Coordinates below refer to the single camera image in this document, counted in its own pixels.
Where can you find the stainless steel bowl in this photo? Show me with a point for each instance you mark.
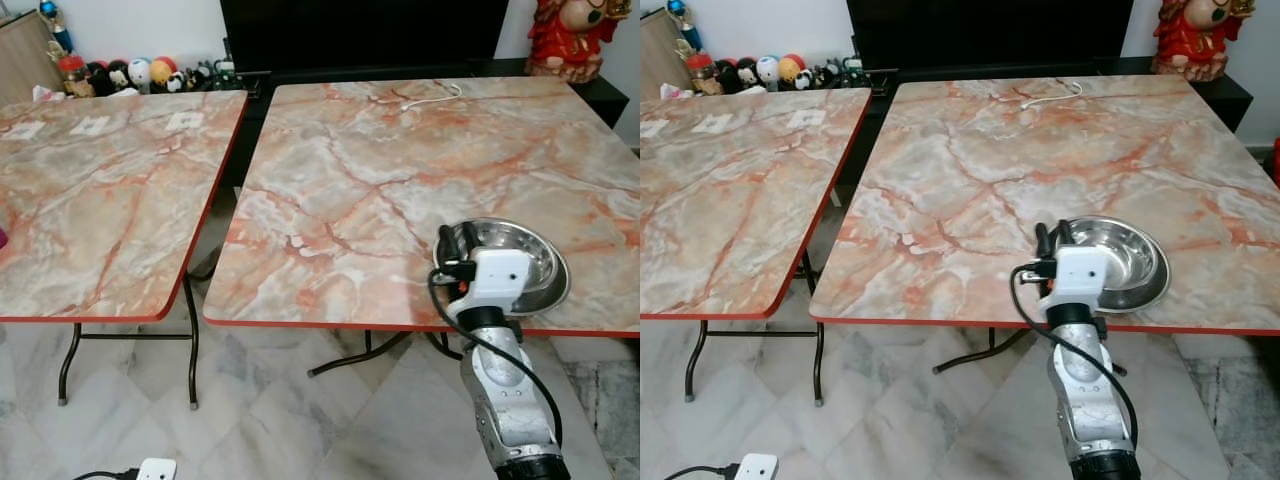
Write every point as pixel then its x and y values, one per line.
pixel 1135 258
pixel 535 262

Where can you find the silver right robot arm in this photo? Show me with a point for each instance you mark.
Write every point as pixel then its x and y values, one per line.
pixel 500 405
pixel 1085 400

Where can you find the marble pattern folding table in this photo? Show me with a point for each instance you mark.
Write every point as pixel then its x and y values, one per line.
pixel 400 190
pixel 1000 180

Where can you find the black television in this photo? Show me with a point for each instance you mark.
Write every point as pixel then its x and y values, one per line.
pixel 360 30
pixel 990 30

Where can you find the red gold figurine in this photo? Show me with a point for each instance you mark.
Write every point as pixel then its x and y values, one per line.
pixel 565 40
pixel 1195 40

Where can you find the pink tissue pack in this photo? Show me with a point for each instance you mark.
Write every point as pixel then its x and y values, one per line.
pixel 47 95
pixel 675 92

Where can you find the green dark toy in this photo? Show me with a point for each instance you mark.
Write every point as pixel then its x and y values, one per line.
pixel 226 75
pixel 853 72

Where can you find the wooden cabinet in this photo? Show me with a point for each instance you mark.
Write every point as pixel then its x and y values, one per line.
pixel 660 55
pixel 22 60

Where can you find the white paper marker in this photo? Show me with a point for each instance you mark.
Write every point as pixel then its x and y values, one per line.
pixel 185 121
pixel 806 118
pixel 90 126
pixel 714 124

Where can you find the marble folding table with papers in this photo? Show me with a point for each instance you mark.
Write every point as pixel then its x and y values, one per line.
pixel 740 210
pixel 110 210

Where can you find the red lidded jar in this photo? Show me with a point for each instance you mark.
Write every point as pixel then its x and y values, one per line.
pixel 702 72
pixel 71 75

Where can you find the small black white doll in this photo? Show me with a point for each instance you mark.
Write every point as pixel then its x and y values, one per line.
pixel 178 82
pixel 805 79

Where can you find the black round doll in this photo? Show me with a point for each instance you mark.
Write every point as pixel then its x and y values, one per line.
pixel 98 80
pixel 726 78

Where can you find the orange red round doll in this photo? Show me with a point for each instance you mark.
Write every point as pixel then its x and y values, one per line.
pixel 163 71
pixel 791 68

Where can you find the black white panda doll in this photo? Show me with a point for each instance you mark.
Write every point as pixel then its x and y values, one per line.
pixel 747 73
pixel 118 76

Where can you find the white blue round doll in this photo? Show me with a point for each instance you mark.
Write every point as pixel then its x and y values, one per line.
pixel 140 74
pixel 768 71

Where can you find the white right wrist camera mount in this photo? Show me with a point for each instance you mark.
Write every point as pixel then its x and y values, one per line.
pixel 1078 272
pixel 500 275

